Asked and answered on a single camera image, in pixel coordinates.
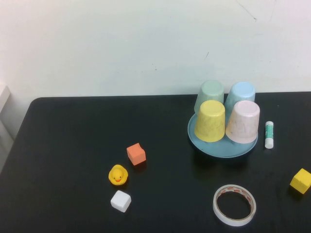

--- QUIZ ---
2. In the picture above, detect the pink plastic cup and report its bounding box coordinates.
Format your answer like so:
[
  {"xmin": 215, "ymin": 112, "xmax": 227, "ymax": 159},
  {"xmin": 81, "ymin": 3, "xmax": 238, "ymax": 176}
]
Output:
[{"xmin": 225, "ymin": 100, "xmax": 260, "ymax": 144}]

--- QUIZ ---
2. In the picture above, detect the yellow plastic cup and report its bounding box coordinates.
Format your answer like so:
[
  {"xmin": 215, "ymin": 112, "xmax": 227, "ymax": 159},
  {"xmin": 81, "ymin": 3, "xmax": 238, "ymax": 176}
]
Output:
[{"xmin": 194, "ymin": 100, "xmax": 226, "ymax": 143}]

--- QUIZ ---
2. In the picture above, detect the green plastic cup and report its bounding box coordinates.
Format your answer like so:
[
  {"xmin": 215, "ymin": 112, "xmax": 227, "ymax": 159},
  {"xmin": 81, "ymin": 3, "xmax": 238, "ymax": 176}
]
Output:
[{"xmin": 194, "ymin": 80, "xmax": 225, "ymax": 114}]

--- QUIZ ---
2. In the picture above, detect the blue cup stand with pegs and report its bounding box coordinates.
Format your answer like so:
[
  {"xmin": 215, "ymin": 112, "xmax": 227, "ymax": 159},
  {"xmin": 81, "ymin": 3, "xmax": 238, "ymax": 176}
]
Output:
[{"xmin": 187, "ymin": 113, "xmax": 259, "ymax": 159}]

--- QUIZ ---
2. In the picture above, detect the light blue plastic cup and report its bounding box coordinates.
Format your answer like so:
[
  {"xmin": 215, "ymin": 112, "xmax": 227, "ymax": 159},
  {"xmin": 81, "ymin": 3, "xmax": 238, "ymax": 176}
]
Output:
[{"xmin": 224, "ymin": 81, "xmax": 256, "ymax": 110}]

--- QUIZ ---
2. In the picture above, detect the orange foam cube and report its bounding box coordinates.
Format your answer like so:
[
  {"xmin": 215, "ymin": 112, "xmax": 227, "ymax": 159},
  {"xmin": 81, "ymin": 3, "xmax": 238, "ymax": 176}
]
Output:
[{"xmin": 126, "ymin": 142, "xmax": 146, "ymax": 166}]

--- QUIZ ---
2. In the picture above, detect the yellow rubber duck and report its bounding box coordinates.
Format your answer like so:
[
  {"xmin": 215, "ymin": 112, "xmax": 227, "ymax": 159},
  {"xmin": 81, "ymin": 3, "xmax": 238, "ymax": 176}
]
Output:
[{"xmin": 108, "ymin": 164, "xmax": 129, "ymax": 186}]

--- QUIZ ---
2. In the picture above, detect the white foam cube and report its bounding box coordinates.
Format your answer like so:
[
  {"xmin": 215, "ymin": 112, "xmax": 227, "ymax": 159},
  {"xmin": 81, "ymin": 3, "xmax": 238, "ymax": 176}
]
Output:
[{"xmin": 110, "ymin": 190, "xmax": 132, "ymax": 214}]

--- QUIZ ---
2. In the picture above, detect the white green glue stick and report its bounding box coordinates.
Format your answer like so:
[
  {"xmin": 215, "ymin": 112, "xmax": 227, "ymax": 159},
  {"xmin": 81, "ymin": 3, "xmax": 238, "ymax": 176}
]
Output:
[{"xmin": 264, "ymin": 121, "xmax": 275, "ymax": 149}]

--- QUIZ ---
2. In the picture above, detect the white tape roll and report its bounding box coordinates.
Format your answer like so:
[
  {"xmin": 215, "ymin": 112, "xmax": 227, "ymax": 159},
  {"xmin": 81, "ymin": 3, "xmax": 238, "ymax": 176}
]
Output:
[{"xmin": 212, "ymin": 184, "xmax": 257, "ymax": 227}]

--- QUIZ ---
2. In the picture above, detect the yellow foam cube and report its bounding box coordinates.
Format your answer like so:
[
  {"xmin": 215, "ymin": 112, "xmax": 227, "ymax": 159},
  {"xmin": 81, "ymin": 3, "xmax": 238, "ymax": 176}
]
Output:
[{"xmin": 289, "ymin": 168, "xmax": 311, "ymax": 194}]

